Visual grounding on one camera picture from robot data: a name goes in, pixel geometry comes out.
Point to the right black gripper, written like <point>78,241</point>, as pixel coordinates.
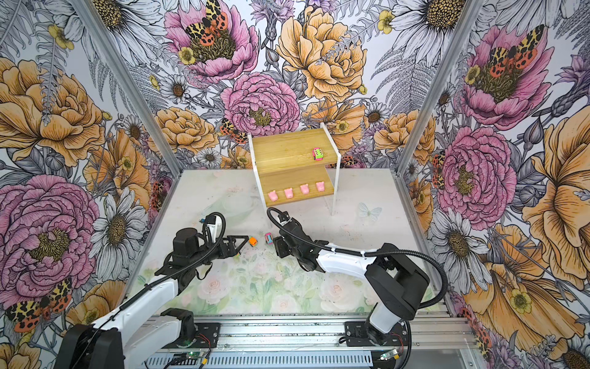
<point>279,244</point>

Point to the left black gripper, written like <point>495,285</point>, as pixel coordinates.
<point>233,237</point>

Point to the pink toy car blue windows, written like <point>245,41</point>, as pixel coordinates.
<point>268,238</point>

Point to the pink green toy truck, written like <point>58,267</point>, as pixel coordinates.
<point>318,154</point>

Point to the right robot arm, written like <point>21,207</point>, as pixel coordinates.
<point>399,283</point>

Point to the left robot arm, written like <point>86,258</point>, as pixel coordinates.
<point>134,331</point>

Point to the orange toy car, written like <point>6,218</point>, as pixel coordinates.
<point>252,241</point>

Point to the green circuit board left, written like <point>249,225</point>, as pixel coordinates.
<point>190,358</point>

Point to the green circuit board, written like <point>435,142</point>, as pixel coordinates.
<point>190,358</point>
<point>392,354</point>

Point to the green circuit board right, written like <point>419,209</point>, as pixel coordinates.
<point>392,354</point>

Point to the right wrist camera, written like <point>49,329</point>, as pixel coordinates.
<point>283,218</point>

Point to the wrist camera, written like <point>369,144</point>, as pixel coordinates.
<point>283,218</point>
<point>213,224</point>

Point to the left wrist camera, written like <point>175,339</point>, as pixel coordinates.
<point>213,224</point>

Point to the wooden two-tier shelf white frame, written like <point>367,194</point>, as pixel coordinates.
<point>286,161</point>

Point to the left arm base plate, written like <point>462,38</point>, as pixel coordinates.
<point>202,335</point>

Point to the aluminium front rail frame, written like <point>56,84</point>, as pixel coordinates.
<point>313,341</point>

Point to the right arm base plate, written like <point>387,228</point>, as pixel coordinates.
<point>361,334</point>

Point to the left aluminium corner post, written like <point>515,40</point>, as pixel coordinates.
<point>99,34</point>

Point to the aluminium corner post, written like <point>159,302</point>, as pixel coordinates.
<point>99,34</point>
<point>449,58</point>

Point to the right aluminium corner post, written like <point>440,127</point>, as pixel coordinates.
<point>449,58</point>

